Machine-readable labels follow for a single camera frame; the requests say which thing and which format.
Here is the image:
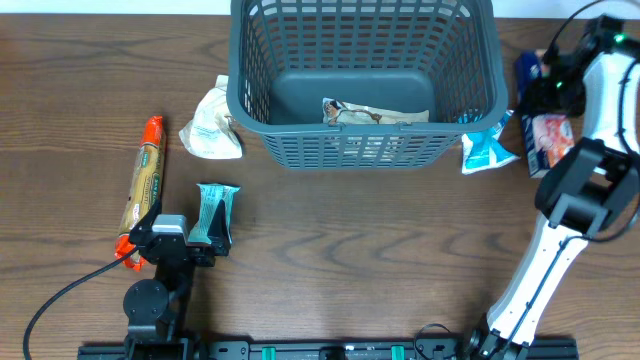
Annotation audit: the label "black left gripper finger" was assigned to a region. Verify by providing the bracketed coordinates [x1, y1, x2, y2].
[207, 201, 232, 256]
[129, 199, 162, 241]

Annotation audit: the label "mint green snack bar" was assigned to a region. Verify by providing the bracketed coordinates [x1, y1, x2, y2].
[188, 183, 240, 247]

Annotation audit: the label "multicolour tissue pack box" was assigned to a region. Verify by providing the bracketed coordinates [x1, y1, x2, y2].
[514, 50, 575, 178]

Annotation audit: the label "teal white pouch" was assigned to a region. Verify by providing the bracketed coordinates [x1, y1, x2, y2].
[461, 110, 520, 175]

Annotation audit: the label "brown photo snack bag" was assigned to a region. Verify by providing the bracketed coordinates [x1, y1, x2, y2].
[322, 98, 430, 125]

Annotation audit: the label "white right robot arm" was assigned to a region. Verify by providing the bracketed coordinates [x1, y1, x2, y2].
[457, 14, 639, 359]

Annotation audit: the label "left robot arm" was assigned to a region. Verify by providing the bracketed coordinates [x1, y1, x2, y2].
[123, 201, 231, 343]

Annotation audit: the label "spaghetti pack red ends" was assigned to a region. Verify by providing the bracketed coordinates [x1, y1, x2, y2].
[114, 116, 166, 259]

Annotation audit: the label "beige crumpled paper pouch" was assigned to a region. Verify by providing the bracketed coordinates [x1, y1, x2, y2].
[179, 75, 243, 160]

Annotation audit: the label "grey plastic slotted basket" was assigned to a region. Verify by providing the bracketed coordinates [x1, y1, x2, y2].
[227, 0, 508, 170]

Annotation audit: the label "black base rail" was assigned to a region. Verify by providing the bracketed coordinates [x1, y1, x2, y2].
[77, 337, 462, 360]

